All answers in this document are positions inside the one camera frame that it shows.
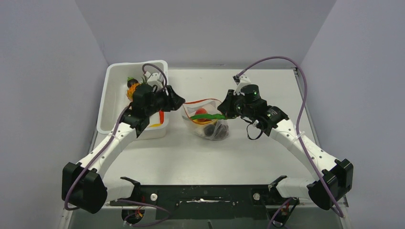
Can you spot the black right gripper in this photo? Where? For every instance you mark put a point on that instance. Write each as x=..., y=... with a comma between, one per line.
x=226, y=108

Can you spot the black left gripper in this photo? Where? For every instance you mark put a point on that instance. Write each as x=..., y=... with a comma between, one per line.
x=173, y=101

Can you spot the purple toy grape bunch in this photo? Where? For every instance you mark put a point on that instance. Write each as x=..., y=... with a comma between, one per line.
x=216, y=132

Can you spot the orange toy peach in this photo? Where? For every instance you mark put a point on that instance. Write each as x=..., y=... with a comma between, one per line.
x=201, y=111

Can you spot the clear zip top bag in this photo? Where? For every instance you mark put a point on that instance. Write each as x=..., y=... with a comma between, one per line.
x=203, y=119

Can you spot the yellow toy banana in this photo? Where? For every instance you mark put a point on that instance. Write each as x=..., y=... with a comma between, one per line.
x=204, y=122

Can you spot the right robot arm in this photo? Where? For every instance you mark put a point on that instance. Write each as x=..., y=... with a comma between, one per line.
x=331, y=177

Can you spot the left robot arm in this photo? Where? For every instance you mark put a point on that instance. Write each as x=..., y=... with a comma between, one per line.
x=82, y=182

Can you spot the red toy chili pepper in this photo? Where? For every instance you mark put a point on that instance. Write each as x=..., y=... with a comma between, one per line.
x=162, y=117

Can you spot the orange toy pineapple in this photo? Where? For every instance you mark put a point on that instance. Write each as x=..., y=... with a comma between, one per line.
x=131, y=90

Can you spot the dark toy mangosteen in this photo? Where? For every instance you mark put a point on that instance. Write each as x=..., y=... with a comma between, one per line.
x=131, y=81

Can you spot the white plastic bin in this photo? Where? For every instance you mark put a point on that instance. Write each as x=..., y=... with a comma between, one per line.
x=114, y=99

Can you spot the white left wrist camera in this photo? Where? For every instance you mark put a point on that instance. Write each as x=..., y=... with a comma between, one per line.
x=154, y=79

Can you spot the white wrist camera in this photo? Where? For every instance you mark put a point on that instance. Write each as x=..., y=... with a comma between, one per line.
x=241, y=81
x=154, y=79

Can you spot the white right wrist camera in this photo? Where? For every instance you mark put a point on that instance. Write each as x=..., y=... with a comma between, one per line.
x=241, y=81

